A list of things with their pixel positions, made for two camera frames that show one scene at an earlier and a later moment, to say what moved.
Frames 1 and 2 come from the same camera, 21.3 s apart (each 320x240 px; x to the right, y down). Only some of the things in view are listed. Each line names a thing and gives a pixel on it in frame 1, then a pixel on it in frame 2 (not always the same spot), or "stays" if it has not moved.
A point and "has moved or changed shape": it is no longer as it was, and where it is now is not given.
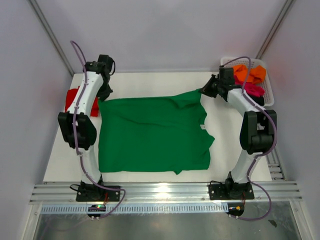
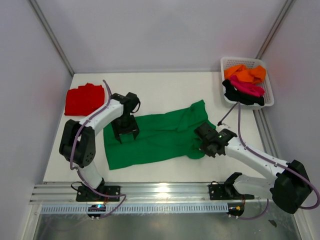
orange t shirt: x=256 y=75 stays
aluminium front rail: x=166 y=193 stays
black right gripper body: x=212 y=88 → x=205 y=148
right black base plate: x=231 y=191 stays
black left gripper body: x=105 y=90 → x=124 y=124
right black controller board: x=235 y=209 stays
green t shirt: x=153 y=134 has moved or changed shape
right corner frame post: x=274 y=29 stays
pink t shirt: x=257 y=89 stays
